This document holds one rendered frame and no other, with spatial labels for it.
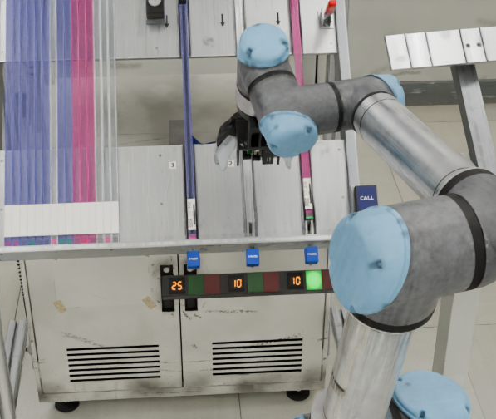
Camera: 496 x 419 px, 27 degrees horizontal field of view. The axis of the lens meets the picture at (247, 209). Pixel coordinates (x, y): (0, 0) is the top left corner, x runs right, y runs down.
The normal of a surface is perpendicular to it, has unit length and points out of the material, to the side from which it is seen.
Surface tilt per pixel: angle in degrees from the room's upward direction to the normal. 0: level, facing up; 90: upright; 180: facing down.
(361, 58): 90
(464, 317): 90
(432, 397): 8
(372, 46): 90
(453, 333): 90
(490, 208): 25
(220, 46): 43
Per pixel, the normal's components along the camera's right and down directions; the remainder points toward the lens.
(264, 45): 0.04, -0.50
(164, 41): 0.05, -0.25
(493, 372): 0.00, -0.84
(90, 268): 0.07, 0.54
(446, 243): 0.26, -0.16
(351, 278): -0.92, 0.08
